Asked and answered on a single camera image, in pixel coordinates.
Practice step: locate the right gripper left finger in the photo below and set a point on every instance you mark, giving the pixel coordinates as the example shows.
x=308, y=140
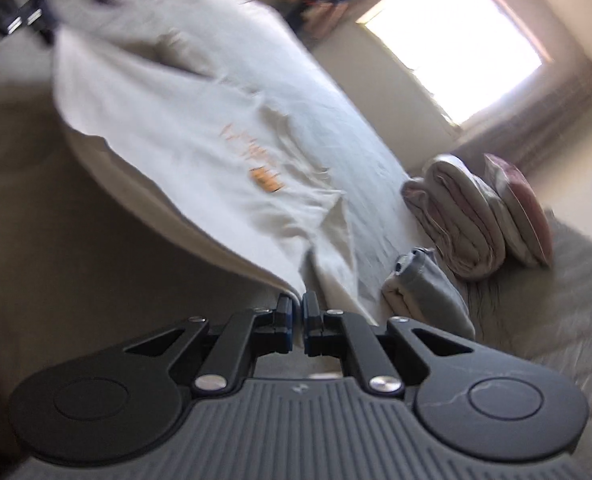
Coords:
x=235, y=347

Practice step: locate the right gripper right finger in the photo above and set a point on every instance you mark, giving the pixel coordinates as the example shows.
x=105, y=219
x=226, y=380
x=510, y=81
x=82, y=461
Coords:
x=349, y=337

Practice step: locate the cream Pooh t-shirt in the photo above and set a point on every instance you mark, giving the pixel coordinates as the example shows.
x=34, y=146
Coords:
x=207, y=160

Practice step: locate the folded cream garment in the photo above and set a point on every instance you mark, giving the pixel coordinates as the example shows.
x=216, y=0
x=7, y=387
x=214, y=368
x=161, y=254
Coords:
x=399, y=301

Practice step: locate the folded grey sweater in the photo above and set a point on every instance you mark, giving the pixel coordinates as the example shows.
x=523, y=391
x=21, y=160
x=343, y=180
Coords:
x=440, y=301

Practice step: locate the folded grey pink duvet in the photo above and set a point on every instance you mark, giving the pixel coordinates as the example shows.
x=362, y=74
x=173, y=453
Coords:
x=461, y=214

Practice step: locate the grey bed sheet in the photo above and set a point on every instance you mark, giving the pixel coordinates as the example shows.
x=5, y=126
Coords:
x=78, y=272

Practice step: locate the pink grey pillow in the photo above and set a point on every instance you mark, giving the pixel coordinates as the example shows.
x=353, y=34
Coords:
x=527, y=213

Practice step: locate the grey quilted headboard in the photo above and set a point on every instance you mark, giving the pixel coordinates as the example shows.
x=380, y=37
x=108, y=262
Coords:
x=544, y=315

